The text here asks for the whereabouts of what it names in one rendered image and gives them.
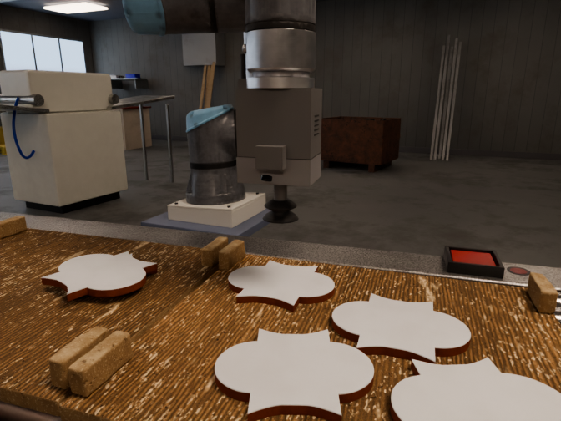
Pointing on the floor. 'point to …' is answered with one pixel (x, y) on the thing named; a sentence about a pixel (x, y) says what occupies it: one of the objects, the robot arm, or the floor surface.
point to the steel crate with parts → (360, 141)
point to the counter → (130, 123)
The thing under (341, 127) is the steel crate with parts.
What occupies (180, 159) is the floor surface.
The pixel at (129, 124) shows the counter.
